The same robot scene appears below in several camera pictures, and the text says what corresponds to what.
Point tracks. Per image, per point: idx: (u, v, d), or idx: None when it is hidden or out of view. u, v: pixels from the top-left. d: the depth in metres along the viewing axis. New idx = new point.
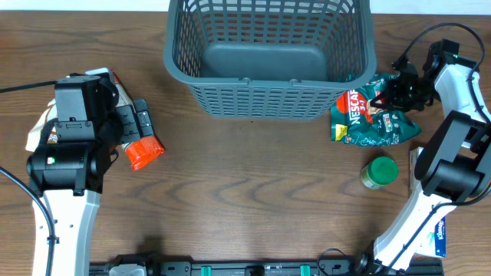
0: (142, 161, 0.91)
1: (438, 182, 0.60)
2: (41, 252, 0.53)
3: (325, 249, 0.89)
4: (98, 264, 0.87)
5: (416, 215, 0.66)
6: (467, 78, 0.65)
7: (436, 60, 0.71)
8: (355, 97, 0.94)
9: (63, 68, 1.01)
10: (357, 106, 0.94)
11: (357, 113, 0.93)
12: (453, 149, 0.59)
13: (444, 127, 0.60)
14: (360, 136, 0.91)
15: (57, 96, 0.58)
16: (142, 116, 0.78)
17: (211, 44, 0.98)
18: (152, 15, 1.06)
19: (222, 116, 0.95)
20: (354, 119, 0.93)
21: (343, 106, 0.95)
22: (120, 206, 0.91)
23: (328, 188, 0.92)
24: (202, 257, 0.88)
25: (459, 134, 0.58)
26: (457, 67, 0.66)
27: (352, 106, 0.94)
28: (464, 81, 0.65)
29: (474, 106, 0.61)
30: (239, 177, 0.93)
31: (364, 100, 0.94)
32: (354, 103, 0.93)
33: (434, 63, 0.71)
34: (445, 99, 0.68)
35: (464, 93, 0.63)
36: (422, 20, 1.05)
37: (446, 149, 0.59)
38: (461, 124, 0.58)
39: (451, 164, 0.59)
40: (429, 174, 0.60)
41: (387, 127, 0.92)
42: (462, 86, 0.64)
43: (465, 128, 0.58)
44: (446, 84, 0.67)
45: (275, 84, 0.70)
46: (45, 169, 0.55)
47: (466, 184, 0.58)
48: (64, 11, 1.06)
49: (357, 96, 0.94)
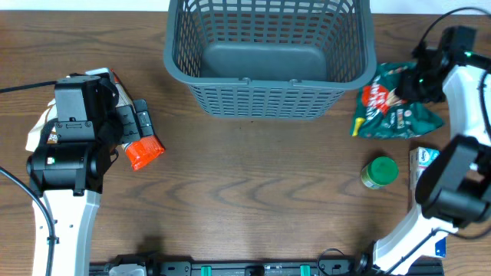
0: (142, 161, 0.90)
1: (439, 208, 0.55)
2: (41, 252, 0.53)
3: (325, 249, 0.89)
4: (98, 264, 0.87)
5: (415, 234, 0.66)
6: (479, 86, 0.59)
7: (444, 60, 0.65)
8: (376, 91, 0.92)
9: (62, 68, 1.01)
10: (374, 101, 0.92)
11: (372, 107, 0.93)
12: (456, 177, 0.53)
13: (447, 153, 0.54)
14: (370, 131, 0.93)
15: (57, 96, 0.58)
16: (142, 116, 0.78)
17: (211, 44, 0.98)
18: (152, 14, 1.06)
19: (222, 116, 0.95)
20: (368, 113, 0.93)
21: (364, 98, 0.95)
22: (120, 207, 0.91)
23: (328, 188, 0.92)
24: (202, 258, 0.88)
25: (463, 162, 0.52)
26: (469, 71, 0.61)
27: (370, 101, 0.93)
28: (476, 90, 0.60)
29: (483, 126, 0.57)
30: (239, 177, 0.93)
31: (386, 93, 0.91)
32: (373, 96, 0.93)
33: (443, 60, 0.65)
34: (453, 105, 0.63)
35: (474, 104, 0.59)
36: (422, 19, 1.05)
37: (449, 176, 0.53)
38: (465, 151, 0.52)
39: (453, 192, 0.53)
40: (430, 199, 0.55)
41: (399, 123, 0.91)
42: (474, 96, 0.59)
43: (471, 155, 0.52)
44: (456, 91, 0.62)
45: (275, 84, 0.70)
46: (45, 169, 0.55)
47: (469, 211, 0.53)
48: (64, 11, 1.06)
49: (379, 87, 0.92)
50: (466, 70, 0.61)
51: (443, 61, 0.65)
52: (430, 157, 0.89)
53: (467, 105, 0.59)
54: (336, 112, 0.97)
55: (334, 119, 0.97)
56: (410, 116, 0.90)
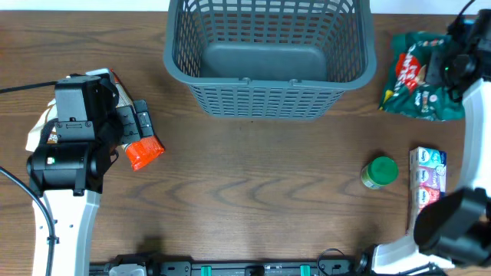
0: (142, 161, 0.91)
1: (439, 252, 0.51)
2: (41, 252, 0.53)
3: (325, 249, 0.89)
4: (97, 264, 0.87)
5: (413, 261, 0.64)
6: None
7: (470, 63, 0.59)
8: (408, 63, 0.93)
9: (62, 68, 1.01)
10: (405, 75, 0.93)
11: (402, 82, 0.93)
12: (459, 229, 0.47)
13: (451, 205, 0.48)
14: (395, 107, 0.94)
15: (57, 96, 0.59)
16: (142, 117, 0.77)
17: (211, 44, 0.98)
18: (152, 14, 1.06)
19: (222, 116, 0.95)
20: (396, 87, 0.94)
21: (397, 69, 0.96)
22: (120, 207, 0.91)
23: (328, 188, 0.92)
24: (202, 258, 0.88)
25: (468, 216, 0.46)
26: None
27: (401, 74, 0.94)
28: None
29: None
30: (239, 177, 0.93)
31: (416, 67, 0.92)
32: (405, 70, 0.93)
33: (469, 66, 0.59)
34: (468, 136, 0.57)
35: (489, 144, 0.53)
36: (422, 19, 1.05)
37: (453, 225, 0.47)
38: (471, 205, 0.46)
39: (456, 241, 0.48)
40: (430, 244, 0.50)
41: (423, 107, 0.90)
42: None
43: (479, 208, 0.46)
44: (475, 119, 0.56)
45: (275, 84, 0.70)
46: (45, 169, 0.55)
47: (471, 258, 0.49)
48: (64, 11, 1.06)
49: (412, 60, 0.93)
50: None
51: (469, 66, 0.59)
52: (430, 157, 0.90)
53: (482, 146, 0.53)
54: (336, 112, 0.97)
55: (334, 119, 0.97)
56: (436, 101, 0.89)
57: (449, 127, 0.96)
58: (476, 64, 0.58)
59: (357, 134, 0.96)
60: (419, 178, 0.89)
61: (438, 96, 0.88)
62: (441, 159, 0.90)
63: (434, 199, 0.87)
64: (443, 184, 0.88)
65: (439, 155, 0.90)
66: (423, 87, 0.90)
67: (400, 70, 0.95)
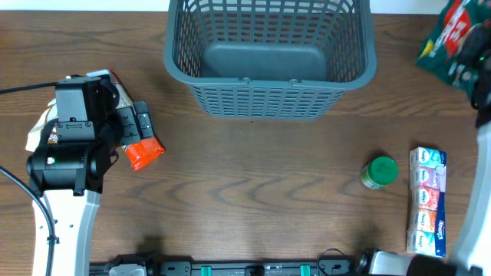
0: (142, 161, 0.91)
1: None
2: (41, 252, 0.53)
3: (324, 250, 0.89)
4: (98, 264, 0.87)
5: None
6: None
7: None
8: (456, 20, 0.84)
9: (62, 68, 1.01)
10: (449, 34, 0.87)
11: (443, 40, 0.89)
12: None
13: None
14: (430, 66, 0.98)
15: (58, 96, 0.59)
16: (142, 118, 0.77)
17: (211, 44, 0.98)
18: (152, 14, 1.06)
19: (222, 116, 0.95)
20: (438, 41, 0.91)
21: (446, 19, 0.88)
22: (120, 206, 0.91)
23: (328, 188, 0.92)
24: (202, 258, 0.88)
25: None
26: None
27: (446, 31, 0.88)
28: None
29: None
30: (239, 177, 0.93)
31: (462, 27, 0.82)
32: (450, 27, 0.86)
33: None
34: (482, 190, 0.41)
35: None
36: (422, 20, 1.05)
37: None
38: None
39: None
40: None
41: (456, 78, 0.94)
42: None
43: None
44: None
45: (275, 84, 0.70)
46: (45, 169, 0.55)
47: None
48: (64, 11, 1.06)
49: (461, 20, 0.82)
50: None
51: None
52: (430, 157, 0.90)
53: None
54: (336, 112, 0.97)
55: (334, 119, 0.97)
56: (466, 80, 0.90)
57: (449, 126, 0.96)
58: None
59: (357, 135, 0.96)
60: (419, 178, 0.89)
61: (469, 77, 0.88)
62: (441, 159, 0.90)
63: (433, 199, 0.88)
64: (442, 184, 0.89)
65: (439, 155, 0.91)
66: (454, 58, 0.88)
67: (449, 21, 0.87)
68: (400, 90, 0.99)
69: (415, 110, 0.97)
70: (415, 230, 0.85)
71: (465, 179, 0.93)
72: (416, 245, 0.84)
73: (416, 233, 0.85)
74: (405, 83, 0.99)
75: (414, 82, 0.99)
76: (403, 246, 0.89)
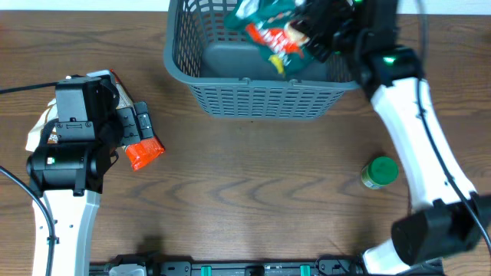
0: (142, 161, 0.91)
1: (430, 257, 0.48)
2: (41, 252, 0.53)
3: (325, 250, 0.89)
4: (98, 264, 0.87)
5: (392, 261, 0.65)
6: (419, 113, 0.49)
7: (365, 72, 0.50)
8: (269, 36, 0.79)
9: (62, 68, 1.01)
10: (278, 46, 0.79)
11: (281, 52, 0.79)
12: (440, 241, 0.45)
13: (421, 225, 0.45)
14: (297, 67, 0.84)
15: (58, 96, 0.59)
16: (142, 119, 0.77)
17: (211, 44, 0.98)
18: (152, 15, 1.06)
19: (222, 116, 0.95)
20: (288, 11, 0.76)
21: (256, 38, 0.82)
22: (120, 206, 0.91)
23: (328, 188, 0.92)
24: (202, 257, 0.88)
25: (439, 232, 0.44)
26: (400, 90, 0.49)
27: (273, 47, 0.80)
28: (415, 119, 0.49)
29: (445, 176, 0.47)
30: (239, 177, 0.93)
31: (281, 33, 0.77)
32: (271, 43, 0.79)
33: (365, 74, 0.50)
34: (397, 136, 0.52)
35: (423, 145, 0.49)
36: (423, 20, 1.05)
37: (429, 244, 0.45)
38: (440, 221, 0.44)
39: (439, 252, 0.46)
40: (416, 259, 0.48)
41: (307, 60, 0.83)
42: (417, 133, 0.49)
43: (444, 221, 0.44)
44: (393, 121, 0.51)
45: (275, 84, 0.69)
46: (45, 169, 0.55)
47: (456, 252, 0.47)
48: (64, 11, 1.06)
49: (270, 32, 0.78)
50: (395, 93, 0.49)
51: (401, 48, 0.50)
52: None
53: (416, 154, 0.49)
54: (336, 112, 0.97)
55: (334, 119, 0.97)
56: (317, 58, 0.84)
57: (449, 126, 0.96)
58: (373, 72, 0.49)
59: (357, 135, 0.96)
60: None
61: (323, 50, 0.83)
62: None
63: None
64: None
65: None
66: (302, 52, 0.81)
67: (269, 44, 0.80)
68: None
69: None
70: None
71: None
72: None
73: None
74: None
75: None
76: None
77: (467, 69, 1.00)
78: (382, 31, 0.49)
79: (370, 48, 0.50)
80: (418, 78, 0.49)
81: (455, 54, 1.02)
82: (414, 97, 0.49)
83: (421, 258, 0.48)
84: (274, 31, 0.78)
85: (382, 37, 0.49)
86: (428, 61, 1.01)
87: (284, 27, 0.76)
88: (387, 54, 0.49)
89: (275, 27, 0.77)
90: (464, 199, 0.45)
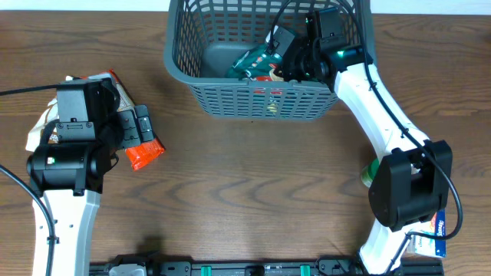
0: (142, 161, 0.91)
1: (406, 214, 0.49)
2: (41, 252, 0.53)
3: (325, 250, 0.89)
4: (98, 264, 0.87)
5: (393, 240, 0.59)
6: (370, 86, 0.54)
7: (324, 67, 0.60)
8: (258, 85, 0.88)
9: (63, 68, 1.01)
10: None
11: None
12: (407, 189, 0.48)
13: (386, 175, 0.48)
14: None
15: (59, 97, 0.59)
16: (142, 122, 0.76)
17: (211, 45, 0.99)
18: (152, 14, 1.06)
19: (222, 116, 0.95)
20: (263, 54, 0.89)
21: None
22: (120, 206, 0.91)
23: (328, 188, 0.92)
24: (202, 257, 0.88)
25: (403, 178, 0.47)
26: (352, 73, 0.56)
27: None
28: (368, 91, 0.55)
29: (400, 130, 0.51)
30: (239, 177, 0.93)
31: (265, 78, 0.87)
32: None
33: (324, 69, 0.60)
34: (357, 111, 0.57)
35: (378, 111, 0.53)
36: (423, 20, 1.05)
37: (399, 192, 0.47)
38: (403, 165, 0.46)
39: (410, 205, 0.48)
40: (393, 218, 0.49)
41: None
42: (373, 101, 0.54)
43: (408, 166, 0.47)
44: (351, 99, 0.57)
45: (275, 84, 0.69)
46: (45, 169, 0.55)
47: (427, 204, 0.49)
48: (65, 11, 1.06)
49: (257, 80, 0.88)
50: (348, 73, 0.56)
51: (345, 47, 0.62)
52: None
53: (374, 119, 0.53)
54: (336, 112, 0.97)
55: (334, 119, 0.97)
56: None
57: (449, 126, 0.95)
58: (329, 66, 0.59)
59: (357, 135, 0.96)
60: None
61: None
62: None
63: None
64: None
65: None
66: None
67: None
68: (401, 90, 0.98)
69: (415, 110, 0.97)
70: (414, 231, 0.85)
71: (466, 179, 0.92)
72: (416, 245, 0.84)
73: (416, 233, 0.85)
74: (405, 82, 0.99)
75: (414, 82, 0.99)
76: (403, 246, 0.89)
77: (467, 69, 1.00)
78: (328, 39, 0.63)
79: (324, 47, 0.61)
80: (365, 62, 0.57)
81: (455, 54, 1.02)
82: (364, 75, 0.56)
83: (397, 218, 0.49)
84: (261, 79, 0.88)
85: (330, 40, 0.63)
86: (428, 61, 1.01)
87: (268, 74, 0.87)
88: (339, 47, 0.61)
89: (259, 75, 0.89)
90: (420, 144, 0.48)
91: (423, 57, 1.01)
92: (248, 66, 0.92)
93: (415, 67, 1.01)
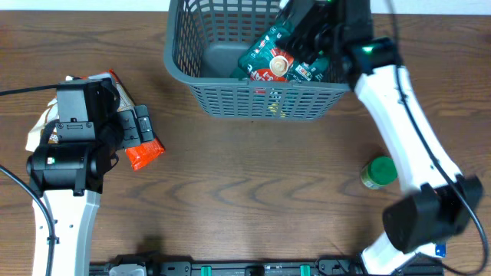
0: (142, 161, 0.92)
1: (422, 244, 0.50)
2: (41, 252, 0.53)
3: (325, 250, 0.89)
4: (97, 264, 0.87)
5: (396, 258, 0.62)
6: (400, 99, 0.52)
7: (346, 61, 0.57)
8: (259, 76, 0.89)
9: (62, 68, 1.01)
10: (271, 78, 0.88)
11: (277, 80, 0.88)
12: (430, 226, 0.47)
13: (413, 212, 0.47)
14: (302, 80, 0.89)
15: (59, 97, 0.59)
16: (142, 122, 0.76)
17: (211, 44, 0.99)
18: (152, 14, 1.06)
19: (222, 115, 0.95)
20: (266, 37, 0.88)
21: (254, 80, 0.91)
22: (120, 206, 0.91)
23: (328, 188, 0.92)
24: (202, 257, 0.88)
25: (430, 216, 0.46)
26: (382, 77, 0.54)
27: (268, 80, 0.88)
28: (397, 104, 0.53)
29: (430, 160, 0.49)
30: (239, 177, 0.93)
31: (267, 70, 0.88)
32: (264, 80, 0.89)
33: (346, 64, 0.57)
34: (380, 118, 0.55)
35: (407, 129, 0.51)
36: (423, 20, 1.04)
37: (421, 228, 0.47)
38: (429, 205, 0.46)
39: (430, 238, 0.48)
40: (408, 245, 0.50)
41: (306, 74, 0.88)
42: (400, 118, 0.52)
43: (435, 205, 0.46)
44: (377, 109, 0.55)
45: (275, 84, 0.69)
46: (45, 169, 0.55)
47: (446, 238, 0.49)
48: (65, 11, 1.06)
49: (258, 71, 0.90)
50: (377, 80, 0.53)
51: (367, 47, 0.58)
52: None
53: (400, 138, 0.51)
54: (336, 112, 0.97)
55: (334, 119, 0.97)
56: (307, 76, 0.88)
57: (449, 127, 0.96)
58: (352, 61, 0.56)
59: (357, 135, 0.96)
60: None
61: (314, 64, 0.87)
62: None
63: None
64: None
65: None
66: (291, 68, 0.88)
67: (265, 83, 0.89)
68: None
69: None
70: None
71: None
72: None
73: None
74: None
75: (414, 83, 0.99)
76: None
77: (468, 69, 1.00)
78: (354, 27, 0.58)
79: (348, 40, 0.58)
80: (396, 67, 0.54)
81: (455, 54, 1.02)
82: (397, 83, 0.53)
83: (412, 246, 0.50)
84: (261, 71, 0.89)
85: (356, 29, 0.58)
86: (428, 61, 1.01)
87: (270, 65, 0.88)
88: (364, 39, 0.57)
89: (261, 67, 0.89)
90: (449, 181, 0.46)
91: (423, 57, 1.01)
92: (248, 54, 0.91)
93: (416, 67, 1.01)
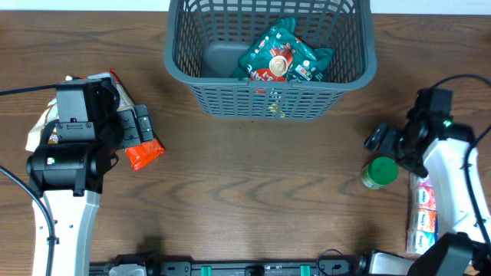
0: (142, 161, 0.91)
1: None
2: (41, 252, 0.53)
3: (325, 249, 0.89)
4: (97, 264, 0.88)
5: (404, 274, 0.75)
6: (462, 165, 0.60)
7: (423, 129, 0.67)
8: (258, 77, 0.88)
9: (63, 68, 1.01)
10: (271, 78, 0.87)
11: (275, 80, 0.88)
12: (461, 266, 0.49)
13: (440, 248, 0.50)
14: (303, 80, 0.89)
15: (59, 97, 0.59)
16: (142, 122, 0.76)
17: (211, 45, 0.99)
18: (152, 15, 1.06)
19: (222, 116, 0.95)
20: (266, 37, 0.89)
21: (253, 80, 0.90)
22: (120, 206, 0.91)
23: (328, 188, 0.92)
24: (202, 258, 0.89)
25: (459, 262, 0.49)
26: (452, 147, 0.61)
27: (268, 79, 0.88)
28: (459, 169, 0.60)
29: (473, 218, 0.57)
30: (239, 177, 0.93)
31: (267, 70, 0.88)
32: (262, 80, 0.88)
33: (423, 132, 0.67)
34: (437, 183, 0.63)
35: (461, 191, 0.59)
36: (423, 20, 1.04)
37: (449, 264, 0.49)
38: (459, 248, 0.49)
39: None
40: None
41: (305, 74, 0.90)
42: (458, 181, 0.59)
43: (461, 252, 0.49)
44: (439, 173, 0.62)
45: (275, 83, 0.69)
46: (45, 170, 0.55)
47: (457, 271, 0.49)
48: (64, 11, 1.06)
49: (258, 71, 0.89)
50: (447, 146, 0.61)
51: (423, 131, 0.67)
52: None
53: (453, 192, 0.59)
54: (336, 112, 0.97)
55: (334, 119, 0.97)
56: (307, 76, 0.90)
57: None
58: (430, 130, 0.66)
59: (357, 135, 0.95)
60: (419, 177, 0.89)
61: (314, 64, 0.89)
62: None
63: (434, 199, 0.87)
64: None
65: None
66: (290, 68, 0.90)
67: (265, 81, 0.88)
68: (400, 91, 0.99)
69: None
70: (415, 230, 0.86)
71: None
72: (416, 245, 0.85)
73: (416, 233, 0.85)
74: (405, 83, 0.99)
75: (415, 83, 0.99)
76: (403, 246, 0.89)
77: (468, 70, 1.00)
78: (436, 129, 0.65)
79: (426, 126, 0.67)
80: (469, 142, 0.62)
81: (455, 54, 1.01)
82: (475, 162, 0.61)
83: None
84: (261, 71, 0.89)
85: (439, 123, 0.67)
86: (429, 62, 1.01)
87: (270, 64, 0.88)
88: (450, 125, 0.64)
89: (261, 67, 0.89)
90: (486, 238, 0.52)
91: (424, 58, 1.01)
92: (248, 54, 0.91)
93: (416, 67, 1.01)
